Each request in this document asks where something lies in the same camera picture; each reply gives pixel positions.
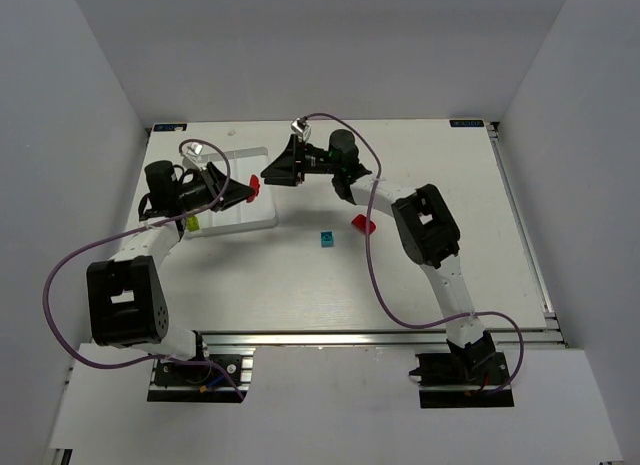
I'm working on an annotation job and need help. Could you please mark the red long lego brick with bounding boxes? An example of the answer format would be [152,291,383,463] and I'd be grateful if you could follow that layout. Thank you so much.
[246,174,261,203]

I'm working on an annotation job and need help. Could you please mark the red sloped lego brick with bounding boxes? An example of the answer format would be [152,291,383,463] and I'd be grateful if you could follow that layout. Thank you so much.
[351,214,377,236]

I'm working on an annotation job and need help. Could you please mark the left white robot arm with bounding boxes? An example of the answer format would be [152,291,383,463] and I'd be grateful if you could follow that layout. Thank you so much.
[86,160,259,361]

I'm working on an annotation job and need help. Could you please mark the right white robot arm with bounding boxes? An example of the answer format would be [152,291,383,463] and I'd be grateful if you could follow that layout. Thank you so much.
[261,129,495,380]

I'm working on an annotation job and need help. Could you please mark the white divided sorting tray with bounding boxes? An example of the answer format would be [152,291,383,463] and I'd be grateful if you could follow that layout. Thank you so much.
[185,147,278,238]

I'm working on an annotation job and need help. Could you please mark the left blue corner label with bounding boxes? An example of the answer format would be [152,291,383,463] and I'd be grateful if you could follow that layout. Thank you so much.
[152,123,187,133]

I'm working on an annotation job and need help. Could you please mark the blue corner label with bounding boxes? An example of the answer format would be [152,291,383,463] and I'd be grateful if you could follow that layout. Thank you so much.
[449,119,485,128]
[152,123,187,133]

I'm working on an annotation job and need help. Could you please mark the small blue lego brick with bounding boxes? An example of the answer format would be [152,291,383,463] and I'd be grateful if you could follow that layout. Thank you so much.
[320,231,334,248]

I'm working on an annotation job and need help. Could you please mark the right blue corner label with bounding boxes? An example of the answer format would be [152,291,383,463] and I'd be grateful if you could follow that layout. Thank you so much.
[449,119,485,128]

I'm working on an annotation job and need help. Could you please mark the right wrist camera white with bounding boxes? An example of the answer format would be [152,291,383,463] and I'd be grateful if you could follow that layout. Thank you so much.
[290,116,311,142]

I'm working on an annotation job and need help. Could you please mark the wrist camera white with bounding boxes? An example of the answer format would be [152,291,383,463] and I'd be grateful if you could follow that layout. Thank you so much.
[181,142,205,170]
[290,116,311,142]

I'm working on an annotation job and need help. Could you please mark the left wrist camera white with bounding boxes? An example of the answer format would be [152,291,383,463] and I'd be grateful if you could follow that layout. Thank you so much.
[181,142,205,170]

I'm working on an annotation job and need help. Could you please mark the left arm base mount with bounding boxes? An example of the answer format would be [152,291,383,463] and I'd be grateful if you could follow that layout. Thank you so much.
[147,344,254,404]

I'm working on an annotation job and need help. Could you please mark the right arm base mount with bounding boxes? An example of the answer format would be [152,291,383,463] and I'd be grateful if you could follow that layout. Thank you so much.
[408,352,515,409]

